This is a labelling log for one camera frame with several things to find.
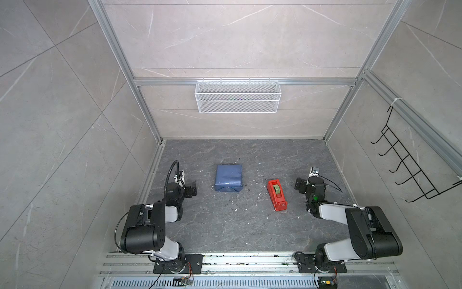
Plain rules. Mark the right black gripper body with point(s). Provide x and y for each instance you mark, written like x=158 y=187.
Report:
x=304 y=187

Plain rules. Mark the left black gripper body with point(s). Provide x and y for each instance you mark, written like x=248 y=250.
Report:
x=187 y=189

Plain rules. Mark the red tape dispenser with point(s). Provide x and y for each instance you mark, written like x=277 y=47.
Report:
x=278 y=201

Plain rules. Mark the light blue wrapping paper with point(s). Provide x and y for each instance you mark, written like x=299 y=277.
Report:
x=229 y=178

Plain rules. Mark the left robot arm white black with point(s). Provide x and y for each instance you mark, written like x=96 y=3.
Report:
x=144 y=230

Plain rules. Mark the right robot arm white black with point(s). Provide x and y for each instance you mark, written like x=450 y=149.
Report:
x=371 y=235

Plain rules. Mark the green clear tape roll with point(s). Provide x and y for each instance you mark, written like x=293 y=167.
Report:
x=277 y=189

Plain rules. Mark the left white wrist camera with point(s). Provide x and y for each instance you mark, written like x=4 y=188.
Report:
x=179 y=178

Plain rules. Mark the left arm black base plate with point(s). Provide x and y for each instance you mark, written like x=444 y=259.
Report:
x=191 y=263

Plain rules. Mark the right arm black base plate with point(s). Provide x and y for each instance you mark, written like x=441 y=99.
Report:
x=312 y=263

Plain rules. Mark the white wire mesh basket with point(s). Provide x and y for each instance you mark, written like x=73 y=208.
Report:
x=214 y=97

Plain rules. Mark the aluminium mounting rail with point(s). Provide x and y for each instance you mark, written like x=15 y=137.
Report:
x=248 y=270

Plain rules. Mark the black wire hook rack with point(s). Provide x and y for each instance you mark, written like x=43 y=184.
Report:
x=413 y=171

